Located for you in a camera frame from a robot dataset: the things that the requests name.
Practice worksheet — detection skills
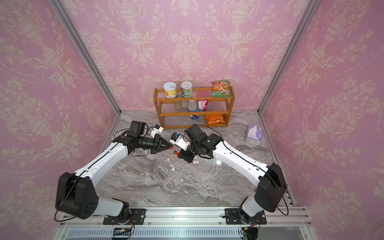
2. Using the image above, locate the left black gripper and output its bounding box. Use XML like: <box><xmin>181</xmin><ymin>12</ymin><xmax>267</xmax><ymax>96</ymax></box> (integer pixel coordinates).
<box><xmin>137</xmin><ymin>133</ymin><xmax>173</xmax><ymax>154</ymax></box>

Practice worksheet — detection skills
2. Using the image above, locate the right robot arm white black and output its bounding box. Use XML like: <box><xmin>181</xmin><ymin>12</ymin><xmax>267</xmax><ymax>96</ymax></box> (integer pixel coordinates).
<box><xmin>170</xmin><ymin>124</ymin><xmax>288</xmax><ymax>225</ymax></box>

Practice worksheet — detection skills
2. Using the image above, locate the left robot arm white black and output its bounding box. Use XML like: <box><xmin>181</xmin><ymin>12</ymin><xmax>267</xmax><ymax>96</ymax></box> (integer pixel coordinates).
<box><xmin>55</xmin><ymin>121</ymin><xmax>173</xmax><ymax>225</ymax></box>

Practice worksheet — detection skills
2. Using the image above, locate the orange snack bag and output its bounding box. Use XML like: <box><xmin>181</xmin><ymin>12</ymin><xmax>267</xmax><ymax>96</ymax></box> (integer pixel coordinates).
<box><xmin>205</xmin><ymin>114</ymin><xmax>226</xmax><ymax>126</ymax></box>

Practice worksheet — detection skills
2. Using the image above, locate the wooden shelf rack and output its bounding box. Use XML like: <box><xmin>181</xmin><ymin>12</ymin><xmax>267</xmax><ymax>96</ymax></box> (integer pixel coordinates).
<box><xmin>153</xmin><ymin>86</ymin><xmax>236</xmax><ymax>129</ymax></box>

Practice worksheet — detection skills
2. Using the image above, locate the white plastic bottle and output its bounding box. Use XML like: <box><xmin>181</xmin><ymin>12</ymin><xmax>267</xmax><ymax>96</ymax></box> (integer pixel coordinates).
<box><xmin>188</xmin><ymin>100</ymin><xmax>198</xmax><ymax>111</ymax></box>

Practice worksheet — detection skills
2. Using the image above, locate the pink white cup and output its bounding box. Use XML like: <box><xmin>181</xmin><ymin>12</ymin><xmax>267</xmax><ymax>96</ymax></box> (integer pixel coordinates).
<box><xmin>198</xmin><ymin>100</ymin><xmax>209</xmax><ymax>110</ymax></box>

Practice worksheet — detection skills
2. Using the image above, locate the yellow white can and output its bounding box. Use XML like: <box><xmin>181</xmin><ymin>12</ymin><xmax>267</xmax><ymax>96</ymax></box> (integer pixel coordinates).
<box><xmin>164</xmin><ymin>82</ymin><xmax>178</xmax><ymax>98</ymax></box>

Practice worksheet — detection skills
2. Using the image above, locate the green orange can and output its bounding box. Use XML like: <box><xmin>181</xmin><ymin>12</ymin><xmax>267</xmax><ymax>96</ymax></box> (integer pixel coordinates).
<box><xmin>181</xmin><ymin>81</ymin><xmax>193</xmax><ymax>98</ymax></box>

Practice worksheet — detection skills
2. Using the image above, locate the purple tissue box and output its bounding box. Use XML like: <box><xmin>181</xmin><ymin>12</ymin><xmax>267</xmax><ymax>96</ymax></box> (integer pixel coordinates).
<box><xmin>245</xmin><ymin>124</ymin><xmax>263</xmax><ymax>146</ymax></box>

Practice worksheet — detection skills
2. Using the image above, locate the green red snack packet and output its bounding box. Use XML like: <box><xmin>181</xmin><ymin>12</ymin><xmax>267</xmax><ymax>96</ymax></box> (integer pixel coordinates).
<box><xmin>212</xmin><ymin>80</ymin><xmax>232</xmax><ymax>98</ymax></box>

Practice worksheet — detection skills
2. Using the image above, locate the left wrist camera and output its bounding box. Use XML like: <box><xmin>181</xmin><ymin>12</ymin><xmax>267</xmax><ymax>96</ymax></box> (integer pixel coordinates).
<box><xmin>150</xmin><ymin>125</ymin><xmax>164</xmax><ymax>138</ymax></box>

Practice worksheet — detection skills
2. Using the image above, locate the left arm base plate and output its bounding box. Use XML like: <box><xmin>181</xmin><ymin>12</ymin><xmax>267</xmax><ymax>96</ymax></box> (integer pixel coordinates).
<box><xmin>103</xmin><ymin>208</ymin><xmax>147</xmax><ymax>226</ymax></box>

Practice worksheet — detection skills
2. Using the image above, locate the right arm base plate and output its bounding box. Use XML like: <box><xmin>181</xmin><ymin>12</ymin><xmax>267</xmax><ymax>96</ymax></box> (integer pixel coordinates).
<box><xmin>222</xmin><ymin>208</ymin><xmax>267</xmax><ymax>226</ymax></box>

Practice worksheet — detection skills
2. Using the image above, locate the aluminium front rail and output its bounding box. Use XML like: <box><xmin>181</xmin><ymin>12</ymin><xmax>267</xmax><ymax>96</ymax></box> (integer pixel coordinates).
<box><xmin>59</xmin><ymin>206</ymin><xmax>313</xmax><ymax>229</ymax></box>

